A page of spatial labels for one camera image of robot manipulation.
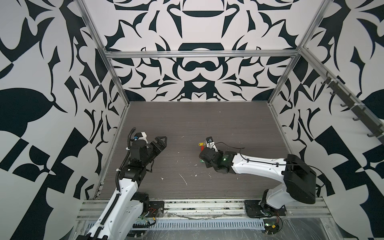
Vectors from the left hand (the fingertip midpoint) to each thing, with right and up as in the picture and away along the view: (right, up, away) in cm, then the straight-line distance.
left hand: (163, 138), depth 79 cm
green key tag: (+19, -8, -14) cm, 25 cm away
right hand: (+25, -10, +6) cm, 27 cm away
